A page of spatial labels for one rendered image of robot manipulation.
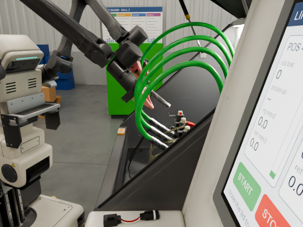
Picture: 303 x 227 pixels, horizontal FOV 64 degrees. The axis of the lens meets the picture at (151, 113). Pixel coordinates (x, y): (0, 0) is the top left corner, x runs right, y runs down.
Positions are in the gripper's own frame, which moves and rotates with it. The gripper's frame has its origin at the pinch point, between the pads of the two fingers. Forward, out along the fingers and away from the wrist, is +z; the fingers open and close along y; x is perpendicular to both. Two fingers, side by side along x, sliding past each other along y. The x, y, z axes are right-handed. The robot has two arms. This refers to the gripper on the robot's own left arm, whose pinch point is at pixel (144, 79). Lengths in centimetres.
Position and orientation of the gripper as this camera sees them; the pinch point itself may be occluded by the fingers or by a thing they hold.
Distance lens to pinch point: 98.2
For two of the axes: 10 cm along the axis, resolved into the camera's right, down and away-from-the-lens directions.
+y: 6.5, -0.1, 7.6
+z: 4.3, 8.3, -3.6
